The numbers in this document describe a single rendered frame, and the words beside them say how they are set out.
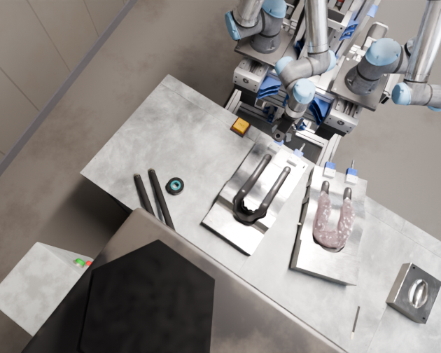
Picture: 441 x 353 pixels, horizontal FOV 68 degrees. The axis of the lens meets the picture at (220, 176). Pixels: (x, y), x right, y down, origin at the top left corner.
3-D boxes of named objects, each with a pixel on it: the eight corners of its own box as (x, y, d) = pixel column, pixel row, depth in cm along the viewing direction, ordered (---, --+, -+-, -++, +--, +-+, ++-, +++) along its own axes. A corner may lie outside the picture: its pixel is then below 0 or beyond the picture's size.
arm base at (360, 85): (350, 64, 155) (360, 49, 146) (380, 76, 154) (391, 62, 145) (340, 87, 151) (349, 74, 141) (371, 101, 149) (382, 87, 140)
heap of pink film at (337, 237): (317, 188, 153) (323, 183, 145) (354, 199, 152) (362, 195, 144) (306, 241, 144) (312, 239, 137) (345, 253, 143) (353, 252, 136)
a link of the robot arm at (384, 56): (355, 57, 145) (370, 33, 132) (385, 57, 145) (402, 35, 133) (359, 79, 141) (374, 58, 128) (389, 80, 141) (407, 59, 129)
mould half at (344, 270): (311, 169, 162) (318, 160, 152) (362, 184, 161) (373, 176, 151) (289, 268, 146) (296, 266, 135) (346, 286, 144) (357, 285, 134)
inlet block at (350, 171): (346, 160, 162) (351, 155, 157) (355, 163, 161) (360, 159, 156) (341, 184, 157) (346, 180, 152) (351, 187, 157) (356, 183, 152)
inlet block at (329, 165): (325, 154, 162) (329, 149, 157) (334, 157, 162) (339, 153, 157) (320, 177, 158) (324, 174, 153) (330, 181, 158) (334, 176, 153)
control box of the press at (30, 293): (144, 268, 219) (45, 230, 80) (180, 295, 214) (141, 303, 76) (123, 297, 212) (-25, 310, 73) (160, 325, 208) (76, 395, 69)
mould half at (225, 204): (258, 143, 165) (263, 131, 153) (302, 171, 162) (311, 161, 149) (202, 223, 150) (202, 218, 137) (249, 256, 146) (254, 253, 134)
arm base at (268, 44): (256, 24, 161) (260, 8, 151) (284, 36, 159) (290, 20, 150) (243, 45, 156) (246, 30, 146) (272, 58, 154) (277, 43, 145)
